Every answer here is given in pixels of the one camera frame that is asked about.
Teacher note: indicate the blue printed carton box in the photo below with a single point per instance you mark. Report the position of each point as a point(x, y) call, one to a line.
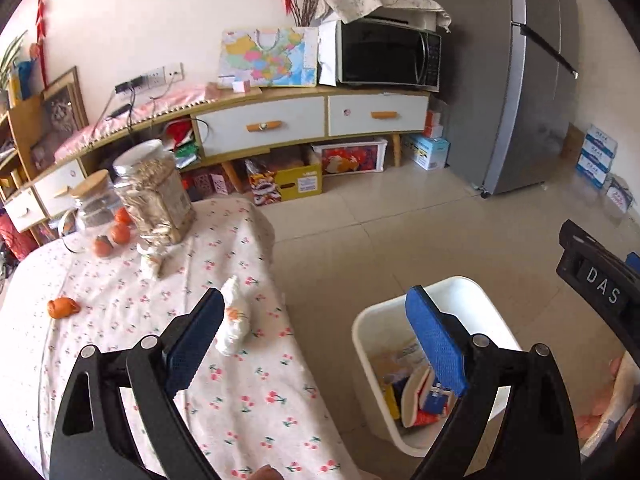
point(434, 398)

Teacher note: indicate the dried twig bouquet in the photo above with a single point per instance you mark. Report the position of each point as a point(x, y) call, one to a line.
point(304, 11)

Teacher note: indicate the framed cat picture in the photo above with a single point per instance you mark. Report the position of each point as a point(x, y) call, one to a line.
point(63, 113)

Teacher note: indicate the stacked blue white cartons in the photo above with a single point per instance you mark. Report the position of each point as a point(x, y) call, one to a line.
point(596, 156)

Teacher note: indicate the cherry print tablecloth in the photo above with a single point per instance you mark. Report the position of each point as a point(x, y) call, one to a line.
point(255, 414)

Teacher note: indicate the yellow cardboard box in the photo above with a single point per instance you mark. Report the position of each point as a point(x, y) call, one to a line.
point(277, 179)

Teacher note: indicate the red hanging decoration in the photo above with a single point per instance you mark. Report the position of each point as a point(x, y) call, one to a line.
point(41, 34)

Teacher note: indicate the pink cloth runner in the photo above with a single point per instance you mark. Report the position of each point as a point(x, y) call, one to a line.
point(179, 101)

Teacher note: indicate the red picture storage box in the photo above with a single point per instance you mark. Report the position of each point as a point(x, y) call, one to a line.
point(353, 157)

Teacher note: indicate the plastic jar of biscuit sticks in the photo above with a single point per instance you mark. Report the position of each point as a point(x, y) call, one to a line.
point(149, 186)

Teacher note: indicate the floral cloth on microwave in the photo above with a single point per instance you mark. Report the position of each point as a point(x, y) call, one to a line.
point(423, 14)

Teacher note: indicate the grey refrigerator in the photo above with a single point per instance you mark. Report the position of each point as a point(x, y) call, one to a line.
point(508, 75)

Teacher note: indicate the wooden open shelf unit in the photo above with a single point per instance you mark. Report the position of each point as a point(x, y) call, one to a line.
point(21, 130)

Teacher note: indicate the light blue carton box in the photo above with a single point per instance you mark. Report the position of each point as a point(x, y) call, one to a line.
point(427, 153)

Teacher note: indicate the glass jar with bamboo lid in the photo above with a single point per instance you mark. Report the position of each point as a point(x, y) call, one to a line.
point(98, 224)

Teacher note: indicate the long white drawer cabinet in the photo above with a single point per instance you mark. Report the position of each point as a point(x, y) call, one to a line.
point(231, 127)

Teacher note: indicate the black microwave oven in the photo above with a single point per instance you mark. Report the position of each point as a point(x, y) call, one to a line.
point(375, 52)

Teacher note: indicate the tissue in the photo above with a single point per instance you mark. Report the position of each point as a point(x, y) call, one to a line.
point(236, 322)
point(152, 260)

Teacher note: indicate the small pink white box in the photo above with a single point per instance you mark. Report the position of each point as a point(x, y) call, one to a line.
point(241, 86)

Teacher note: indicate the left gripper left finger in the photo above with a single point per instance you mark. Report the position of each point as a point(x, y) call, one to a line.
point(92, 438)

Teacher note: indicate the orange peel piece left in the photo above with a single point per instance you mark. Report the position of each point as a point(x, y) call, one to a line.
point(62, 307)

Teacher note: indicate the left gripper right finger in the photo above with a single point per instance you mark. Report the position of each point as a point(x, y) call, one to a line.
point(512, 418)

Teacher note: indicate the white trash bin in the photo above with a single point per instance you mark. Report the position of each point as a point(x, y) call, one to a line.
point(387, 351)

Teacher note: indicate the wall power socket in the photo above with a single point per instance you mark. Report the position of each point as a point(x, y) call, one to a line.
point(163, 76)

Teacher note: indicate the colourful map gift bag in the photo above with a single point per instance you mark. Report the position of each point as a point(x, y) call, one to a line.
point(269, 57)

